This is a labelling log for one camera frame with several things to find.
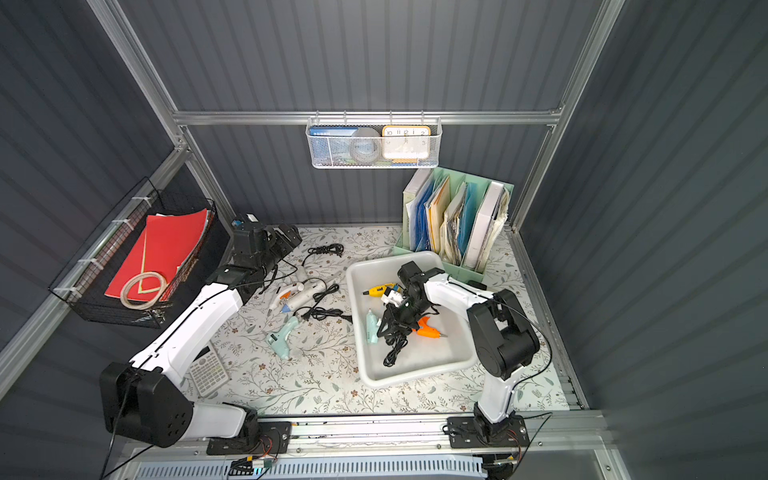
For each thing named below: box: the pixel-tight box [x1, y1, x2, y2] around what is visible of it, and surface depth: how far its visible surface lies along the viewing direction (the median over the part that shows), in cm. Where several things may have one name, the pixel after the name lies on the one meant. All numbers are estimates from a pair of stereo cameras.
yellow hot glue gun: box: [362, 283, 402, 297], surface depth 101 cm
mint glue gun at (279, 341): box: [267, 316, 299, 360], surface depth 91 cm
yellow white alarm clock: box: [382, 125, 431, 164], surface depth 90 cm
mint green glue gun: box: [366, 308, 381, 344], surface depth 88 cm
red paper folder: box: [104, 208, 208, 296], surface depth 76 cm
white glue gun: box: [267, 281, 327, 317], surface depth 99 cm
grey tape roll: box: [349, 127, 382, 164], surface depth 90 cm
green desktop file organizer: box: [394, 167, 515, 282], surface depth 98 cm
